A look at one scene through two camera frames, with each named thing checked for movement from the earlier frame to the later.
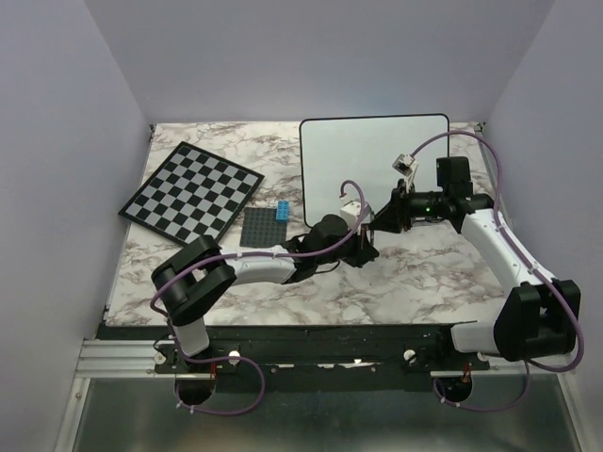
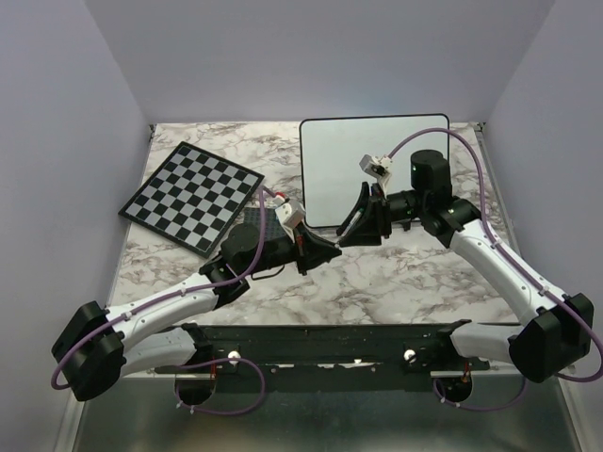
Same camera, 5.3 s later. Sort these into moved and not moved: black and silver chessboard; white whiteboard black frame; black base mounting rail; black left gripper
Moved: black left gripper
Not moved: black and silver chessboard; white whiteboard black frame; black base mounting rail
